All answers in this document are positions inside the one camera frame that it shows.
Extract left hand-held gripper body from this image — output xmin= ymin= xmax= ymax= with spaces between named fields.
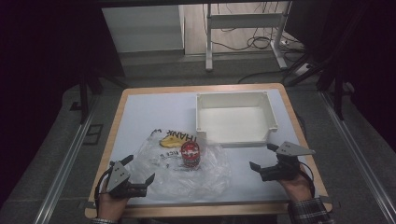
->
xmin=106 ymin=160 xmax=148 ymax=199

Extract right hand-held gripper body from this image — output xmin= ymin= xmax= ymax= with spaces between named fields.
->
xmin=261 ymin=141 xmax=317 ymax=182

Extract clear plastic bag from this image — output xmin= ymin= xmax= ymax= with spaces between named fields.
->
xmin=127 ymin=128 xmax=233 ymax=202

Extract white plastic box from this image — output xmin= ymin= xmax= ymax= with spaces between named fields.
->
xmin=194 ymin=91 xmax=279 ymax=149

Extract red can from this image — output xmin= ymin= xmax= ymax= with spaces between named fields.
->
xmin=180 ymin=140 xmax=202 ymax=169

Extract person's right hand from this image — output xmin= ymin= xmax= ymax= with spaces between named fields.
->
xmin=277 ymin=172 xmax=314 ymax=203

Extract person's left hand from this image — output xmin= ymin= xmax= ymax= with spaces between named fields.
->
xmin=98 ymin=191 xmax=130 ymax=222

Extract black floor plate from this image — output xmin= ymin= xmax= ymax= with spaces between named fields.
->
xmin=82 ymin=123 xmax=105 ymax=147

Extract yellow banana peel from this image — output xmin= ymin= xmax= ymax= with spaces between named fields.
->
xmin=159 ymin=133 xmax=187 ymax=149

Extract black stand legs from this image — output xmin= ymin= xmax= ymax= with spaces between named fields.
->
xmin=316 ymin=59 xmax=358 ymax=121
xmin=77 ymin=66 xmax=129 ymax=125

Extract white power strip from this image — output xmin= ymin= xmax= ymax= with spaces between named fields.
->
xmin=293 ymin=63 xmax=313 ymax=77

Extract white cabinet panel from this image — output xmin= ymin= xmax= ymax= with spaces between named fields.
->
xmin=102 ymin=4 xmax=186 ymax=54

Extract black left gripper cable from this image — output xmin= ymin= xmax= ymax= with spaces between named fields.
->
xmin=93 ymin=169 xmax=111 ymax=217

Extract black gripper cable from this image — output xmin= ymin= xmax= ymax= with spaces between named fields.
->
xmin=298 ymin=161 xmax=316 ymax=200
xmin=93 ymin=169 xmax=111 ymax=217

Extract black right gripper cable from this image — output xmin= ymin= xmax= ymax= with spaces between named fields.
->
xmin=298 ymin=161 xmax=316 ymax=200

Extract aluminium floor rail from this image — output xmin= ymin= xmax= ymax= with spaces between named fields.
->
xmin=319 ymin=91 xmax=396 ymax=224
xmin=32 ymin=95 xmax=101 ymax=224

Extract tangle of black floor cables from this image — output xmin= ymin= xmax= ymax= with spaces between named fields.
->
xmin=211 ymin=2 xmax=307 ymax=53

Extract white metal desk frame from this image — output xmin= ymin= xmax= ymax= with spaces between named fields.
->
xmin=204 ymin=1 xmax=294 ymax=72

